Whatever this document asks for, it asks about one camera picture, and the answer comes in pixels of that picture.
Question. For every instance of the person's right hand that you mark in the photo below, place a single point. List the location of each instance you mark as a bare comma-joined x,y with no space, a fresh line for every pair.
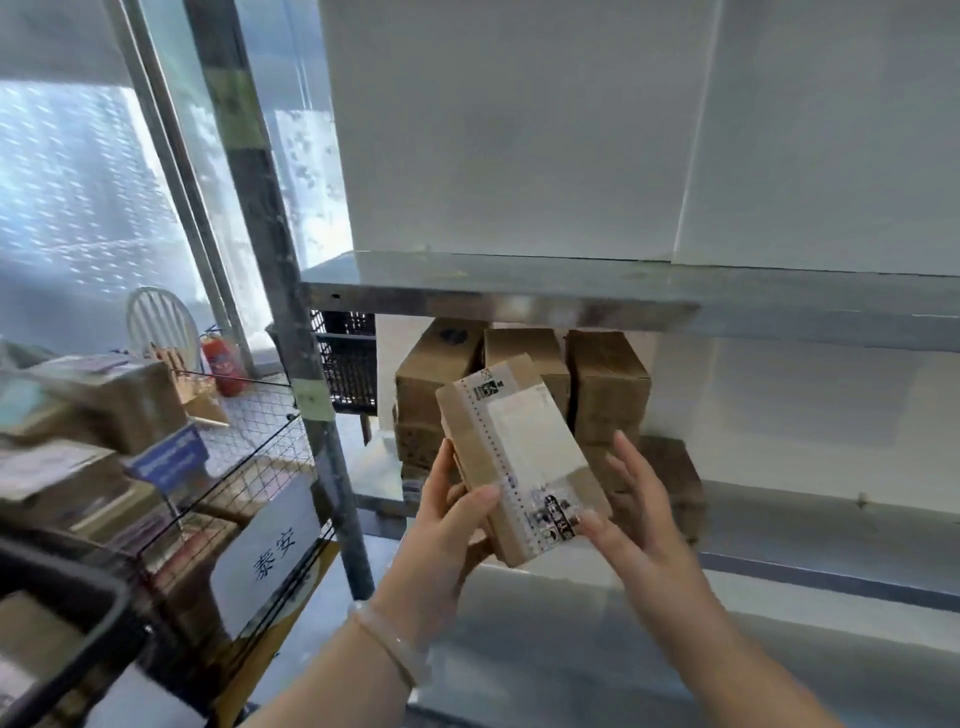
660,555

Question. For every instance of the person's left hand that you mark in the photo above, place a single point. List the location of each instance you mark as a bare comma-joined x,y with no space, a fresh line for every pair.
427,562

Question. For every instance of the box with white label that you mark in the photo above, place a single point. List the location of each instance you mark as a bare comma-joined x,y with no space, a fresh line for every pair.
525,457

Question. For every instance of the stack of cardboard boxes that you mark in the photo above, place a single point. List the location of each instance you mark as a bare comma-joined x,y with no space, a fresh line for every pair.
607,375

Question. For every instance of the white blue box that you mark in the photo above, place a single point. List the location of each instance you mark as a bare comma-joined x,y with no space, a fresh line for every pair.
169,457

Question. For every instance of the yellow-taped brown cardboard box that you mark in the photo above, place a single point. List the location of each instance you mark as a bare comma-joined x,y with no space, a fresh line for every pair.
37,630

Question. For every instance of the person's right forearm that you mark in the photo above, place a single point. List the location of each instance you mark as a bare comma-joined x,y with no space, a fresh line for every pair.
735,675

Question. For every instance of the metal shelving rack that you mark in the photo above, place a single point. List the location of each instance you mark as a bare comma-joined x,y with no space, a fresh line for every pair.
525,289

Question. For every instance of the red fire extinguisher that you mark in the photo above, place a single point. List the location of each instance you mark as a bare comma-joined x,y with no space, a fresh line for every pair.
223,364

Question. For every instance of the white wooden chair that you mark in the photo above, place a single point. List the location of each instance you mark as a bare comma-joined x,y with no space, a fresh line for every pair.
161,319

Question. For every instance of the frosted glass partition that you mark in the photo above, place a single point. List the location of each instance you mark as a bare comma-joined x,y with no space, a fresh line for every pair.
90,187

